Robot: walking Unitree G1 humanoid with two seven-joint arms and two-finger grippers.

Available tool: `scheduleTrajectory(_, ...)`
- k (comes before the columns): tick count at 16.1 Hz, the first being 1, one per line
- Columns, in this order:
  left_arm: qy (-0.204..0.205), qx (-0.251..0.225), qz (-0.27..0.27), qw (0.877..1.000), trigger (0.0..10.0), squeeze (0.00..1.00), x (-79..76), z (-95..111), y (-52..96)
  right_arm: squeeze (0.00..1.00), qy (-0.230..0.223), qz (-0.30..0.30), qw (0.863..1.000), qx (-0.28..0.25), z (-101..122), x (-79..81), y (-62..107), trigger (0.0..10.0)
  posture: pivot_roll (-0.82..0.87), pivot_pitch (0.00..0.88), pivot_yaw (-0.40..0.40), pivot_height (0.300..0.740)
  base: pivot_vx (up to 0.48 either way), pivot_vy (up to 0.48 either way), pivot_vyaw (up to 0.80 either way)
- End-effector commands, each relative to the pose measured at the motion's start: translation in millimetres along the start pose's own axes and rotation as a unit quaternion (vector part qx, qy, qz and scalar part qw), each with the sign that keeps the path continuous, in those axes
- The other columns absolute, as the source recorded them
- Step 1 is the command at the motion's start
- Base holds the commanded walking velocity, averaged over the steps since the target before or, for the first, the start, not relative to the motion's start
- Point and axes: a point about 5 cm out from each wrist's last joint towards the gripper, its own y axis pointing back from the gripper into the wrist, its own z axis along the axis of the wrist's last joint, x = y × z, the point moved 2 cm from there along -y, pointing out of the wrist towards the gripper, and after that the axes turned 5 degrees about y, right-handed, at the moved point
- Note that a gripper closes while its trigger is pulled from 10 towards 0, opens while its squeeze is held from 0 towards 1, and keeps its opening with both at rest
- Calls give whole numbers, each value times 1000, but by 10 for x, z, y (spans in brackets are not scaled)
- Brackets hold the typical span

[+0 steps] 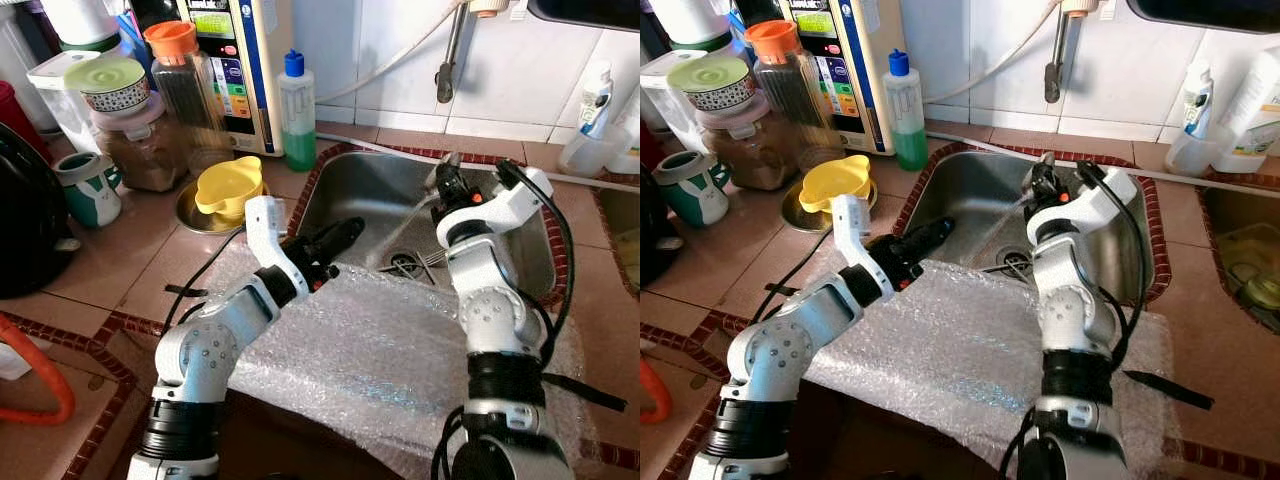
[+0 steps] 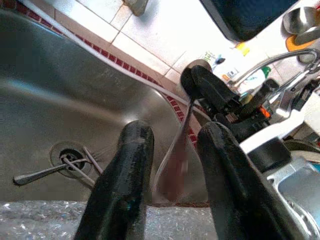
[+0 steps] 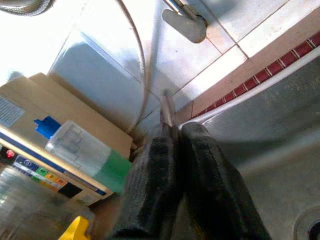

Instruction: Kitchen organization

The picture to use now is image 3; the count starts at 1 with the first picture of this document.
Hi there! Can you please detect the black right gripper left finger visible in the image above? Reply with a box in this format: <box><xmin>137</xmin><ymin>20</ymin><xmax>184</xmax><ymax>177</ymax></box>
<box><xmin>111</xmin><ymin>136</ymin><xmax>185</xmax><ymax>240</ymax></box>

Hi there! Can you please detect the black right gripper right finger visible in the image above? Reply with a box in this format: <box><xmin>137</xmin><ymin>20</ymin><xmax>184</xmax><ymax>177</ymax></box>
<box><xmin>179</xmin><ymin>121</ymin><xmax>273</xmax><ymax>240</ymax></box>

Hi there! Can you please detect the stainless steel spoon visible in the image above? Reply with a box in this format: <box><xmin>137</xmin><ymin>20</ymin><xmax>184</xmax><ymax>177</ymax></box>
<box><xmin>158</xmin><ymin>88</ymin><xmax>180</xmax><ymax>142</ymax></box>

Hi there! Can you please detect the stainless steel sink basin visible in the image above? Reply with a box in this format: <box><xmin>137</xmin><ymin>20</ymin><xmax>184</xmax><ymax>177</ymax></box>
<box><xmin>174</xmin><ymin>56</ymin><xmax>320</xmax><ymax>240</ymax></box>

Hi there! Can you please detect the green dish soap bottle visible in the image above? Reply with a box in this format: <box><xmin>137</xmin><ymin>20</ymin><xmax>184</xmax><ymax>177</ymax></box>
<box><xmin>33</xmin><ymin>116</ymin><xmax>133</xmax><ymax>194</ymax></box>

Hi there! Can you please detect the yellow plastic object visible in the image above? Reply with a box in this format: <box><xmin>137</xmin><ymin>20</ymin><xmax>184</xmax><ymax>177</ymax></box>
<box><xmin>58</xmin><ymin>216</ymin><xmax>93</xmax><ymax>240</ymax></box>

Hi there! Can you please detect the beige water ionizer appliance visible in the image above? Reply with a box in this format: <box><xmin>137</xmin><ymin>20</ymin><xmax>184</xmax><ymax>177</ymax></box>
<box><xmin>0</xmin><ymin>72</ymin><xmax>134</xmax><ymax>208</ymax></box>

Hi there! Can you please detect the thin white hose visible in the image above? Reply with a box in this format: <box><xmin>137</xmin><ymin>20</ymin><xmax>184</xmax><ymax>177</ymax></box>
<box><xmin>116</xmin><ymin>0</ymin><xmax>148</xmax><ymax>134</ymax></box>

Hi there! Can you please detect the metal wall faucet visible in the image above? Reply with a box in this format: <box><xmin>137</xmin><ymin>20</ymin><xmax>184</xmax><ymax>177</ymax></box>
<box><xmin>146</xmin><ymin>0</ymin><xmax>209</xmax><ymax>97</ymax></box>

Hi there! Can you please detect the grey corrugated hose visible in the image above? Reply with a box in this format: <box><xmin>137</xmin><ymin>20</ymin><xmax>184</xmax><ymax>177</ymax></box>
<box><xmin>0</xmin><ymin>0</ymin><xmax>56</xmax><ymax>17</ymax></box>

